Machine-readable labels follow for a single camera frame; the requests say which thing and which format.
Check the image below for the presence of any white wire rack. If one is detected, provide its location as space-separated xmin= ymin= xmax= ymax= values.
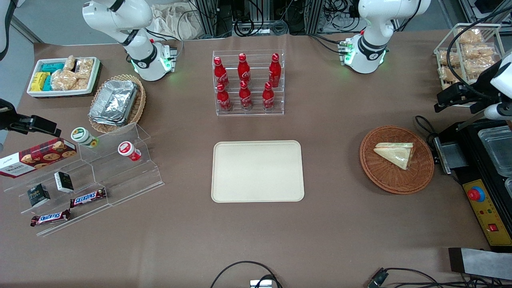
xmin=433 ymin=23 xmax=505 ymax=108

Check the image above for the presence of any aluminium frame post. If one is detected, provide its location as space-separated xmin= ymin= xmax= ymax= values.
xmin=197 ymin=0 xmax=219 ymax=37
xmin=307 ymin=0 xmax=325 ymax=33

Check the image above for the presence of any beige rectangular serving tray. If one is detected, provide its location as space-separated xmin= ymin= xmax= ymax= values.
xmin=211 ymin=140 xmax=305 ymax=203

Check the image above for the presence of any black machine power cable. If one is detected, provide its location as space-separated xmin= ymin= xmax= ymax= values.
xmin=414 ymin=115 xmax=441 ymax=147

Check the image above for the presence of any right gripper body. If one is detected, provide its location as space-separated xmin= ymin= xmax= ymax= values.
xmin=0 ymin=99 xmax=18 ymax=132

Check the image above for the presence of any stack of foil containers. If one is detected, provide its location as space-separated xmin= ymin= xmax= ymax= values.
xmin=89 ymin=80 xmax=139 ymax=126

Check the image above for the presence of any red emergency stop button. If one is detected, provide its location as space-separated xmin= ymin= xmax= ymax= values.
xmin=468 ymin=186 xmax=486 ymax=203

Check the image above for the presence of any white rectangular snack bin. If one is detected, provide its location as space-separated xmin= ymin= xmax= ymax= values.
xmin=27 ymin=57 xmax=101 ymax=98

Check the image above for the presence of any clear acrylic bottle rack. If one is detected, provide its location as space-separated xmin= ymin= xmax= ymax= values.
xmin=212 ymin=49 xmax=285 ymax=116

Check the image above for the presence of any black machine yellow panel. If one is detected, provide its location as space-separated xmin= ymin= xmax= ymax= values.
xmin=432 ymin=113 xmax=512 ymax=252

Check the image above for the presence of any triangle sandwich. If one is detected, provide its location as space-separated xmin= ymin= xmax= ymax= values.
xmin=373 ymin=142 xmax=415 ymax=170

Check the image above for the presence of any grey sheet black edge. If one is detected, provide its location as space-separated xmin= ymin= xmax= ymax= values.
xmin=448 ymin=247 xmax=512 ymax=280

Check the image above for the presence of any black looped cable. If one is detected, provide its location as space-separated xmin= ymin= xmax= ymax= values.
xmin=210 ymin=261 xmax=282 ymax=288

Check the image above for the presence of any beige cloth bag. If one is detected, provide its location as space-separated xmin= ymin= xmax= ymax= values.
xmin=150 ymin=3 xmax=200 ymax=40

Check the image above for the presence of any round brown wicker basket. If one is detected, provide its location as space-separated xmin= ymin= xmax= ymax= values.
xmin=359 ymin=126 xmax=435 ymax=195

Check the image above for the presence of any red lid yogurt cup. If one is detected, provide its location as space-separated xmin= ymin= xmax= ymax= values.
xmin=118 ymin=141 xmax=142 ymax=162

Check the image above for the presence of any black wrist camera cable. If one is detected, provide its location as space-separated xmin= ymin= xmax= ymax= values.
xmin=446 ymin=6 xmax=512 ymax=100

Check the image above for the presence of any red cola bottle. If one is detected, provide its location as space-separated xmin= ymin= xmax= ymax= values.
xmin=216 ymin=83 xmax=232 ymax=112
xmin=268 ymin=53 xmax=282 ymax=88
xmin=214 ymin=56 xmax=230 ymax=88
xmin=239 ymin=80 xmax=253 ymax=111
xmin=238 ymin=53 xmax=251 ymax=84
xmin=262 ymin=82 xmax=275 ymax=111

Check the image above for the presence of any red tartan cookie box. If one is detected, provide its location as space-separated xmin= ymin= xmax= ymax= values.
xmin=0 ymin=137 xmax=77 ymax=178

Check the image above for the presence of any brown Snickers bar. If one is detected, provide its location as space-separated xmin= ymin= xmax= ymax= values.
xmin=30 ymin=209 xmax=71 ymax=227
xmin=70 ymin=188 xmax=107 ymax=208

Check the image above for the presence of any black cable with plug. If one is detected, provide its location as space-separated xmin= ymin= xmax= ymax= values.
xmin=367 ymin=267 xmax=512 ymax=288

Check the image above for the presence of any small black white box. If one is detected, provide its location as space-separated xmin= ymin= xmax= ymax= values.
xmin=54 ymin=171 xmax=74 ymax=193

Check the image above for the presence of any black coiled cable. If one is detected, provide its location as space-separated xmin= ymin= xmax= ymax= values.
xmin=234 ymin=18 xmax=255 ymax=37

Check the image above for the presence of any oval tan wicker basket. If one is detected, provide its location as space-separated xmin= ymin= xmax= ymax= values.
xmin=88 ymin=74 xmax=146 ymax=134

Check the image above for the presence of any green lid yogurt cup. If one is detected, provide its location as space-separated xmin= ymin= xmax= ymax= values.
xmin=71 ymin=127 xmax=99 ymax=148

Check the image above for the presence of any clear acrylic step display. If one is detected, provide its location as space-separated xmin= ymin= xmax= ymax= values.
xmin=2 ymin=123 xmax=165 ymax=237

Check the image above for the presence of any yellow snack packet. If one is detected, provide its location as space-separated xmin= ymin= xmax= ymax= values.
xmin=31 ymin=72 xmax=50 ymax=92

